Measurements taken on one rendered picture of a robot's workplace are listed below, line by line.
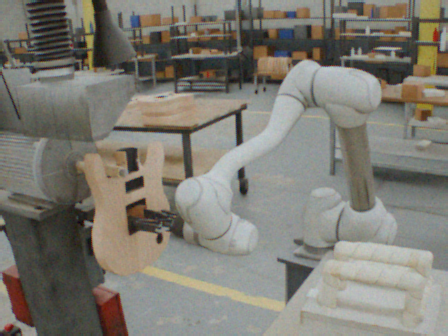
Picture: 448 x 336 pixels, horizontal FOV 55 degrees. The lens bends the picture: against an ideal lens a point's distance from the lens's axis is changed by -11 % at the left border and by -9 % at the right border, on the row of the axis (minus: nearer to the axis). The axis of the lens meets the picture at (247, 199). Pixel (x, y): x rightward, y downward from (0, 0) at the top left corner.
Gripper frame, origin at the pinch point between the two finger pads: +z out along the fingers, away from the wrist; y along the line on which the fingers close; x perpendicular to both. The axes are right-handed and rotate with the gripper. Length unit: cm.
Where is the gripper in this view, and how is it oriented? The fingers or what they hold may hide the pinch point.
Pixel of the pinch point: (138, 216)
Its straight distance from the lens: 149.5
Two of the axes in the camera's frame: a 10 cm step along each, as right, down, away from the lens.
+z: -8.8, -1.3, 4.6
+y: 4.8, -2.7, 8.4
